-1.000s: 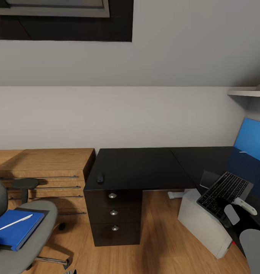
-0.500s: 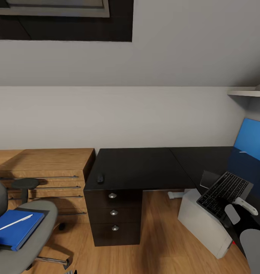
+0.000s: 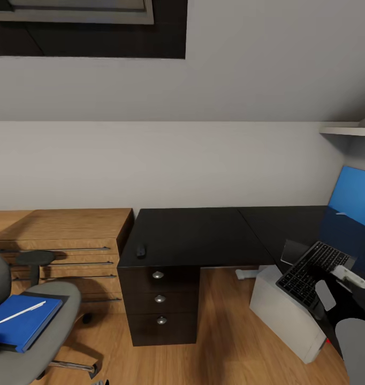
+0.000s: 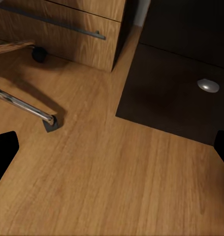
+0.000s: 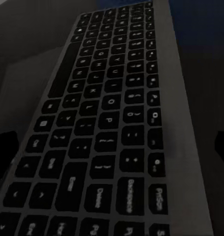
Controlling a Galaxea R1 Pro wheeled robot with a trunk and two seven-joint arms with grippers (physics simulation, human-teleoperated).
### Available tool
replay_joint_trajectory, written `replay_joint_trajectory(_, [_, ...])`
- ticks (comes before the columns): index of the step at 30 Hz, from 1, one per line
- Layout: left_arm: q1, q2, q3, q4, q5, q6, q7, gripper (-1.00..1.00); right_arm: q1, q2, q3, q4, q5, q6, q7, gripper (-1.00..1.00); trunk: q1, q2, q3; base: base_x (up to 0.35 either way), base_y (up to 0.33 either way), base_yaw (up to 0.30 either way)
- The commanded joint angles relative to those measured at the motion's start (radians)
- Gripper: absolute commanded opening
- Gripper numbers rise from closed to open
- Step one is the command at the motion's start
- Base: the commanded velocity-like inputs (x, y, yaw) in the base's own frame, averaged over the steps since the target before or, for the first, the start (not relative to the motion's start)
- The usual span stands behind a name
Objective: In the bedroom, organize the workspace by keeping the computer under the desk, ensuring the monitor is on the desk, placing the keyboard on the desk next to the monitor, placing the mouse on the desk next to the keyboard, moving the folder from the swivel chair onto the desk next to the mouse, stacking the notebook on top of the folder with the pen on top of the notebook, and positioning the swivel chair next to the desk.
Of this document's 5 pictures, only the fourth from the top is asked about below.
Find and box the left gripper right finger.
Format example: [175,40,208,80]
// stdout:
[214,131,224,162]

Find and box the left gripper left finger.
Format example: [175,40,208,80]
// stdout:
[0,131,19,179]

